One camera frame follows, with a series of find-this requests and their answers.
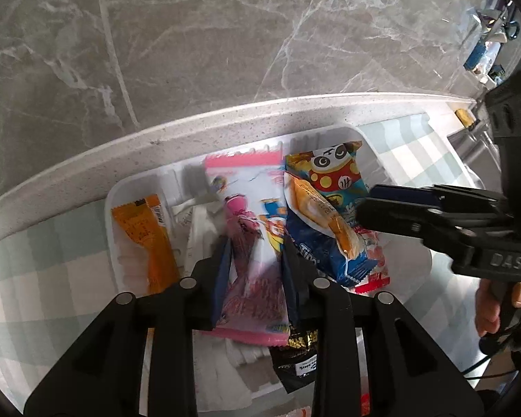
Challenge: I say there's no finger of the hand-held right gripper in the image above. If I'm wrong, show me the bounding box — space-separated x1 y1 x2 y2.
368 183 512 222
356 197 514 261

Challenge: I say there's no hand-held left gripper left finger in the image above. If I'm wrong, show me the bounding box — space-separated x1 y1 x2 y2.
24 239 234 417

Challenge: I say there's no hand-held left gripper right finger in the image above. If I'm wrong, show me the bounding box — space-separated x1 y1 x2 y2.
282 240 480 417

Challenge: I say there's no red white snack packet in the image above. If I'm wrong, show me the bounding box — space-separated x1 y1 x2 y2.
345 225 392 297

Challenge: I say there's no blue orange snack packet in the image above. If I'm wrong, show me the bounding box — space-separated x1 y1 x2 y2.
283 171 376 287

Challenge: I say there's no silver white snack packet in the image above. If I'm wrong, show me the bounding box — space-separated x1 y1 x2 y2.
170 195 227 272

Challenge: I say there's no blue panda snack packet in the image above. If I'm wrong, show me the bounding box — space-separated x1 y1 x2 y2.
284 140 371 227

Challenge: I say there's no pink cartoon snack packet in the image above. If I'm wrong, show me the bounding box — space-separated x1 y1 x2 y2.
202 151 295 347

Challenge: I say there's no black snack packet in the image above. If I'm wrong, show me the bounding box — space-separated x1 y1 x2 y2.
270 325 321 395

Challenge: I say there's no white plastic tray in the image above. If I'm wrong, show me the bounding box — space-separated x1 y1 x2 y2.
104 125 435 414

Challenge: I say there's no person's right hand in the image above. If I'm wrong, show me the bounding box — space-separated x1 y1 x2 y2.
475 278 521 337

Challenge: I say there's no steel sink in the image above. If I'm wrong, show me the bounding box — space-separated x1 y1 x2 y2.
447 131 501 183

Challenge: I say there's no chrome faucet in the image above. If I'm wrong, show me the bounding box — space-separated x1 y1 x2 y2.
469 96 495 140

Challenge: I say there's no blue utensil holder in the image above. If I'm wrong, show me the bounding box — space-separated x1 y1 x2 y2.
464 41 498 70

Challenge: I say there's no green white checked tablecloth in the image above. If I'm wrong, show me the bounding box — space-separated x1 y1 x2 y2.
0 113 482 417

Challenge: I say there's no black cable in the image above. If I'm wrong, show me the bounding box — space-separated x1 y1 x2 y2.
460 334 521 379

